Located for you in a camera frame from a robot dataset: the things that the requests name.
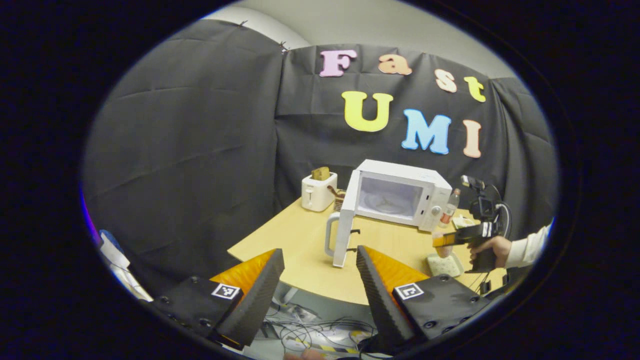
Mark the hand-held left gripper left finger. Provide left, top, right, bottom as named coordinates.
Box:
left=150, top=248, right=286, bottom=351

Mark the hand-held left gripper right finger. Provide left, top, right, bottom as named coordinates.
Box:
left=356, top=245, right=493, bottom=353

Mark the white microwave oven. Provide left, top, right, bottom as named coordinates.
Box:
left=324, top=159, right=453, bottom=268

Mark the clear bottle with red label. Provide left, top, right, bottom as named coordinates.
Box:
left=439, top=188, right=462, bottom=229

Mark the small white square plate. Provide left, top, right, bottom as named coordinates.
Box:
left=426, top=251, right=465, bottom=278

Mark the white toaster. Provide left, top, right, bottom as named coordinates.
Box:
left=301, top=171, right=338, bottom=212

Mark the white and blue bundle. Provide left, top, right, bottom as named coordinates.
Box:
left=97, top=230, right=153, bottom=302

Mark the black backdrop cloth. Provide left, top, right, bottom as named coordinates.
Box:
left=82, top=19, right=560, bottom=301

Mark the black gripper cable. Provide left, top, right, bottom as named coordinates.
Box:
left=492, top=200, right=515, bottom=241

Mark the tangle of black cables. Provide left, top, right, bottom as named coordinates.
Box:
left=265, top=305, right=381, bottom=357

